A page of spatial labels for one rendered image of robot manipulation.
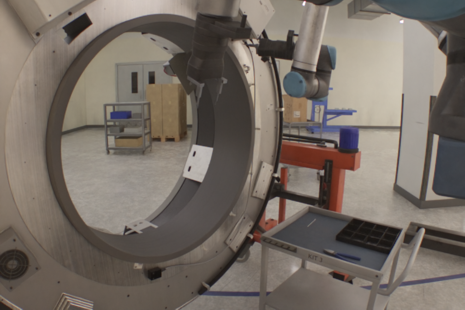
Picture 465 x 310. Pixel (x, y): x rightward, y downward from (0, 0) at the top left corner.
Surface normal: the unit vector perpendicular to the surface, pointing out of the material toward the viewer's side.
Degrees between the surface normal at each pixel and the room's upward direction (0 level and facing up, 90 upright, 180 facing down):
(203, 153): 63
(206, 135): 81
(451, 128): 90
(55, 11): 90
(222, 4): 115
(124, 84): 90
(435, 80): 90
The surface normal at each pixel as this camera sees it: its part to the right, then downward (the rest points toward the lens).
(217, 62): 0.66, 0.45
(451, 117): -0.94, -0.30
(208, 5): -0.32, 0.44
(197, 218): -0.28, -0.84
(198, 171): -0.61, -0.34
